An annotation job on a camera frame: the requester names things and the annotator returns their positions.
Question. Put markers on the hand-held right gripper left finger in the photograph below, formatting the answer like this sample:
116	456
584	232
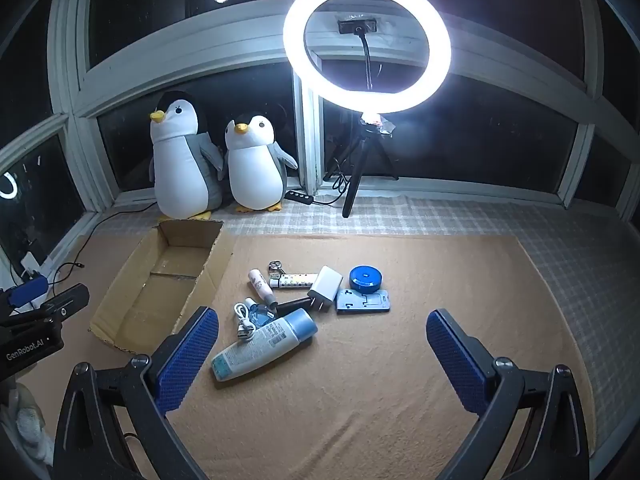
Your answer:
190	355

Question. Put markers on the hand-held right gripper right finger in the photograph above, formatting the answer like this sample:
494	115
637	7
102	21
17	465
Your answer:
457	365

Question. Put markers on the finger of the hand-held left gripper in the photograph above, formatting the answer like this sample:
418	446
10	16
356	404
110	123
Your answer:
67	300
30	291

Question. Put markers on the white bottle with blue cap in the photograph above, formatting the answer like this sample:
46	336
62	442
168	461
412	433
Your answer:
260	345

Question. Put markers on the small clear blue bottle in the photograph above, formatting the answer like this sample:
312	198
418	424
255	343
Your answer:
262	316

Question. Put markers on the cardboard box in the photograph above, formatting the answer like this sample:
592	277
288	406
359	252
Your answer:
150	280

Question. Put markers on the small white tube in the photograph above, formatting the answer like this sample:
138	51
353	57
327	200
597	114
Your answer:
259	284

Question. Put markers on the blue phone stand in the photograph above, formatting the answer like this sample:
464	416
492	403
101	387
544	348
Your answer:
362	302

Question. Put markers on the black lipstick tube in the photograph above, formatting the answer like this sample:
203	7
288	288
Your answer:
292	305

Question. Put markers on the small metal keyring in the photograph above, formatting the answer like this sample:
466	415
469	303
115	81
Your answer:
276	266

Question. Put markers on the blue tape measure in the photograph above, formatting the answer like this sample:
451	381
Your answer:
365	280

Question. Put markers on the white dotted tube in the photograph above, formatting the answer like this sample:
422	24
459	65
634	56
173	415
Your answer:
297	281

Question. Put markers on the white charger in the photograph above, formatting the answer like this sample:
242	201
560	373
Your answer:
325	282

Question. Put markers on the white plug adapter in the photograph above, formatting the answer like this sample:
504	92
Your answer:
29	261

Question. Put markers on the beige blanket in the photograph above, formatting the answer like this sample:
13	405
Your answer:
350	400

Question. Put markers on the checked cloth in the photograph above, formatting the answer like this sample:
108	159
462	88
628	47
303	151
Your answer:
575	260

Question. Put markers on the large penguin plush toy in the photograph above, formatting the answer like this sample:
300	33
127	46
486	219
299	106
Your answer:
180	170

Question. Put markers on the small penguin plush toy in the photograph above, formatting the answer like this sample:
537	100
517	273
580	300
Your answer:
255	170

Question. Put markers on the black gooseneck phone clamp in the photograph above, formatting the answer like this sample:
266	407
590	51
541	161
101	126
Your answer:
356	26

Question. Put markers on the white window frame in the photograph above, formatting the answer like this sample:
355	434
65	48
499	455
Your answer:
175	55

